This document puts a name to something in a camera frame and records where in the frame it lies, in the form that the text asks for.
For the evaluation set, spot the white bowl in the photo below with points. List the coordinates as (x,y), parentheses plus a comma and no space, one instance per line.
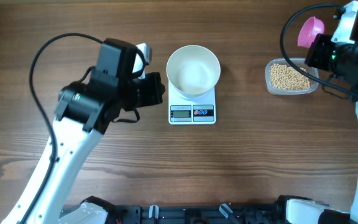
(193,70)

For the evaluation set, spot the white kitchen scale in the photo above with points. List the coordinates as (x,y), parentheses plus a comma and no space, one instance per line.
(191,110)

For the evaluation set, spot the clear plastic container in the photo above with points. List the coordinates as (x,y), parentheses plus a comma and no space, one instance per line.
(275,91)

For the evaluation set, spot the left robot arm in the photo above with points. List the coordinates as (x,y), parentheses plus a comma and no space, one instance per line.
(85,109)

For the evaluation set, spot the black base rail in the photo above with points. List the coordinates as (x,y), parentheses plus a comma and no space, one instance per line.
(225,213)

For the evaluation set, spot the pink measuring scoop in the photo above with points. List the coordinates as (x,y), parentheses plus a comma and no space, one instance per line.
(310,29)

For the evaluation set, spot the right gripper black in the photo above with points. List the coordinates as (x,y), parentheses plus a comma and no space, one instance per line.
(322,42)

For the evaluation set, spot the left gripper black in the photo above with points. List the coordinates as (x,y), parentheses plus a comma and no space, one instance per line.
(156,88)

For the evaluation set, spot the pile of dried soybeans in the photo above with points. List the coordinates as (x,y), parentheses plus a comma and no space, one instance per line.
(287,78)

